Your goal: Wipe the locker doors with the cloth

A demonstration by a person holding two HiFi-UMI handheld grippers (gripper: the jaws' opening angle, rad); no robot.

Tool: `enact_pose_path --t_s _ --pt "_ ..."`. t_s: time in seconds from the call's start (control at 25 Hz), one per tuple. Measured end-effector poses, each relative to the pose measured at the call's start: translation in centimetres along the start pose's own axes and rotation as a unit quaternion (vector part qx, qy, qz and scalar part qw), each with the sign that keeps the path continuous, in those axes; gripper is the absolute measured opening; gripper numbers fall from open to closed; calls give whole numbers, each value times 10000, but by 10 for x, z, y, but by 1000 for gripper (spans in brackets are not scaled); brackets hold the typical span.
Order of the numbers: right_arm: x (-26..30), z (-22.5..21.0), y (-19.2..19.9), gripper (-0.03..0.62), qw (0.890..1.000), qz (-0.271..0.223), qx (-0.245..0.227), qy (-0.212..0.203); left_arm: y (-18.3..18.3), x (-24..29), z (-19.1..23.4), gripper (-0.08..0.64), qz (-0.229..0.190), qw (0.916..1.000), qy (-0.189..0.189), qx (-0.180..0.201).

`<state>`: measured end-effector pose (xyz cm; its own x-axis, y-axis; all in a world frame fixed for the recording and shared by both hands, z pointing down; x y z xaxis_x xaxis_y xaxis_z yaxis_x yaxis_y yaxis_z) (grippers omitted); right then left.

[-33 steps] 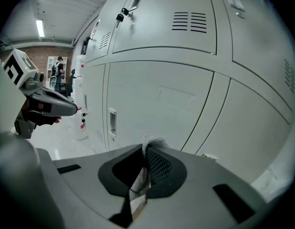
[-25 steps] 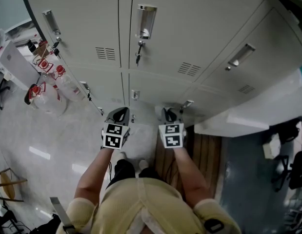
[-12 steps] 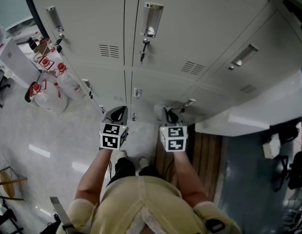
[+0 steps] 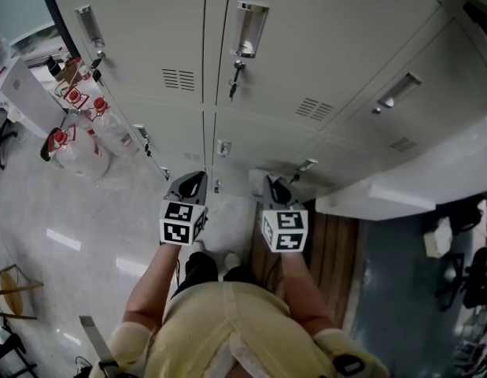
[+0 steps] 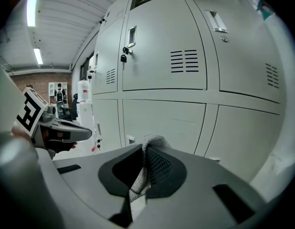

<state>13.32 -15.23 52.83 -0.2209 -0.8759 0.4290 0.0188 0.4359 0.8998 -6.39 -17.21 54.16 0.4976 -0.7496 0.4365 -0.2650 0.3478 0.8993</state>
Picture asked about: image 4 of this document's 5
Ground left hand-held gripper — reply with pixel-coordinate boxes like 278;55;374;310
159;171;210;248

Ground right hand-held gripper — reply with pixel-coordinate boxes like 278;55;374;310
261;175;309;253

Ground grey wiping cloth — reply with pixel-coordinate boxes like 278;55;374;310
249;167;283;200

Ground grey metal locker cabinet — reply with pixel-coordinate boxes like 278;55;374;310
46;0;487;196

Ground person's left forearm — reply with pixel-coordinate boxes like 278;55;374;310
123;244;181;330

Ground person's right forearm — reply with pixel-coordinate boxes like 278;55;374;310
280;250;334;336

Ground brown wooden floor mat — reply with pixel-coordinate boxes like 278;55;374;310
249;198;361;326

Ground person's legs in black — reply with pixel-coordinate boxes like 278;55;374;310
175;250;260;295

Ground person's yellow shirt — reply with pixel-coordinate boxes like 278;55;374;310
89;281;389;378

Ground white table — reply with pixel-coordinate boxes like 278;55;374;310
315;116;487;222

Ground black trash bin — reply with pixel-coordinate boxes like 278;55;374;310
39;136;55;161

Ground small white box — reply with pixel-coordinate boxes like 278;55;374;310
423;217;453;258

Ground grey flat bar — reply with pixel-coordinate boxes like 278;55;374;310
78;315;118;369

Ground brown cardboard box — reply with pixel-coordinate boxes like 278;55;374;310
56;57;85;84

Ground black bag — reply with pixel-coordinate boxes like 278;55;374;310
435;195;487;235

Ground black thermos flask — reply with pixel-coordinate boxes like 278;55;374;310
44;55;62;79

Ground white water dispenser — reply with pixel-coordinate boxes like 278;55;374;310
0;55;67;139

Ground round wooden stool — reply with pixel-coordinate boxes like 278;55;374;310
0;264;44;321

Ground black window frame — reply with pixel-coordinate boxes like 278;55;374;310
36;0;81;61

